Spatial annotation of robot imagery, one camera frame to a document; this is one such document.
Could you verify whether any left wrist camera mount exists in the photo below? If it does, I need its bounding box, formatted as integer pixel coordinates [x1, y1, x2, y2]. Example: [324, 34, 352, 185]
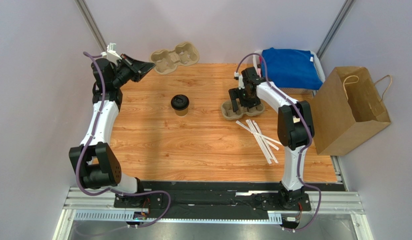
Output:
[100, 42, 122, 65]

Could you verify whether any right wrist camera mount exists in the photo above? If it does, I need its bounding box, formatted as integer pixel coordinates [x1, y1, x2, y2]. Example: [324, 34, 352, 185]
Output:
[234, 71, 245, 90]

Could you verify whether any black plastic cup lid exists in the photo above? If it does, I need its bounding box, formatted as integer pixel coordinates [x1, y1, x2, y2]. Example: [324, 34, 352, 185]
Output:
[170, 94, 190, 109]

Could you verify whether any cardboard cup carrier tray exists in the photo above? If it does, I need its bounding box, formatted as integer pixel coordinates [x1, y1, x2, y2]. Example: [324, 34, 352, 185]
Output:
[220, 100, 265, 121]

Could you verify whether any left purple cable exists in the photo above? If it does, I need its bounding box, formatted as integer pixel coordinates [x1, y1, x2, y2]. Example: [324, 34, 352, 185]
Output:
[75, 51, 172, 229]

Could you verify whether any white wrapped straw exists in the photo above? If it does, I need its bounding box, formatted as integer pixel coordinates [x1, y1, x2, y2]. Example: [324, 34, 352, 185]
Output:
[235, 120, 272, 165]
[246, 119, 279, 164]
[247, 128, 282, 150]

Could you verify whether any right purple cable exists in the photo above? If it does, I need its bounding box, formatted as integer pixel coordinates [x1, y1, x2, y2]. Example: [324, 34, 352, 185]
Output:
[235, 52, 323, 233]

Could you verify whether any brown paper bag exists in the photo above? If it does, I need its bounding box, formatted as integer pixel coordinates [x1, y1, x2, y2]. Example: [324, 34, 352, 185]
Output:
[309, 66, 391, 156]

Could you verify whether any aluminium frame rail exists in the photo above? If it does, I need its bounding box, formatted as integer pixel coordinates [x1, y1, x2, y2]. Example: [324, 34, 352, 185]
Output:
[53, 181, 373, 240]

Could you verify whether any white plastic basket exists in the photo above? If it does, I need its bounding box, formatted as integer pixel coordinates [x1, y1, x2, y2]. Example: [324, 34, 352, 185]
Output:
[252, 50, 326, 94]

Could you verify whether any purple cable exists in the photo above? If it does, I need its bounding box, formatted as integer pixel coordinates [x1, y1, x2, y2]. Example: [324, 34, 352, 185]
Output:
[75, 51, 172, 229]
[235, 52, 323, 233]

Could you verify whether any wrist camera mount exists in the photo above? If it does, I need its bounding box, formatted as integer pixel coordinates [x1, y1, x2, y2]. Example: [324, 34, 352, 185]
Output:
[100, 42, 122, 65]
[234, 71, 245, 90]

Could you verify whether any brown paper coffee cup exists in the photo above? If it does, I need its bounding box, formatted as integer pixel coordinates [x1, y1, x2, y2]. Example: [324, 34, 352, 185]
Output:
[174, 106, 189, 117]

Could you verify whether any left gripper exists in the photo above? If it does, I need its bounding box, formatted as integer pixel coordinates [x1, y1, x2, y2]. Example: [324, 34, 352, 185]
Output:
[110, 54, 155, 89]

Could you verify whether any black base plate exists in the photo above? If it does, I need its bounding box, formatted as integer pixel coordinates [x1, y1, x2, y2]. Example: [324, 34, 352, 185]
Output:
[112, 180, 347, 221]

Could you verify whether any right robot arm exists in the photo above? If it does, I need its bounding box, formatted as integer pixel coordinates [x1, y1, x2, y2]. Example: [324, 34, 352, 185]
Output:
[228, 67, 314, 202]

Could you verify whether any blue folded cloth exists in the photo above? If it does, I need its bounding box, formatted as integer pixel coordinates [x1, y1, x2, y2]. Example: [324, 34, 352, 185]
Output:
[261, 48, 323, 90]

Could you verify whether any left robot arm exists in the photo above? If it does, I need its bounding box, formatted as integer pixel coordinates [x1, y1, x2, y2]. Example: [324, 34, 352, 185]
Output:
[68, 51, 155, 197]

